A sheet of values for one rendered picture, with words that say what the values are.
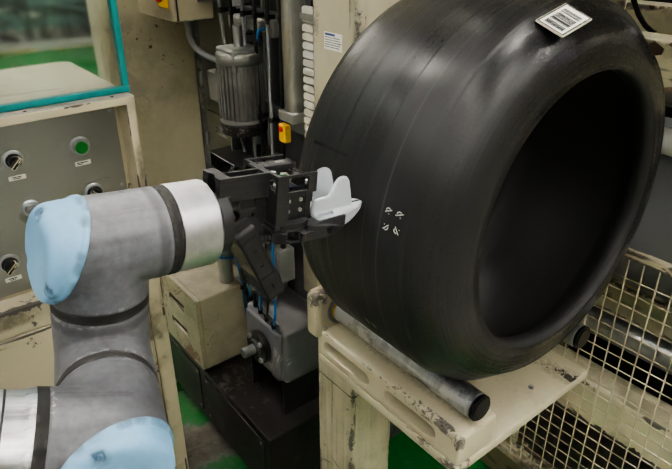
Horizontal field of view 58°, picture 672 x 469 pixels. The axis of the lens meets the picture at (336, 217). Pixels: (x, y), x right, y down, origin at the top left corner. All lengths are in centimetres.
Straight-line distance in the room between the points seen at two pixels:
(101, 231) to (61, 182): 74
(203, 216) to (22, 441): 24
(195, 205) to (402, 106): 29
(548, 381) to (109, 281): 87
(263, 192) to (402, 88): 23
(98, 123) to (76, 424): 85
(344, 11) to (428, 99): 37
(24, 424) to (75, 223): 17
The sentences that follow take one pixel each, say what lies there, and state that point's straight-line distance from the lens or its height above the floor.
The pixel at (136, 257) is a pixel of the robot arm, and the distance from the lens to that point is 58.
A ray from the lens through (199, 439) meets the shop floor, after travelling 223.
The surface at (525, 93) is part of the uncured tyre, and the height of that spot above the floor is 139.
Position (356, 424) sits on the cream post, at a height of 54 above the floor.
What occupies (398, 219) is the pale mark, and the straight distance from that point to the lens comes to 73.
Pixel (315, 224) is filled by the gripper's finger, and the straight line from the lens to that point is 69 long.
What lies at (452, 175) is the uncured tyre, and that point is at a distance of 72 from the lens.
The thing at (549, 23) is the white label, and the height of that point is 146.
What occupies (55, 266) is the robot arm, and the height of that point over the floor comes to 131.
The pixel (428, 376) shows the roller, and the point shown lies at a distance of 103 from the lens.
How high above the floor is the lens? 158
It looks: 26 degrees down
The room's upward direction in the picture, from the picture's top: straight up
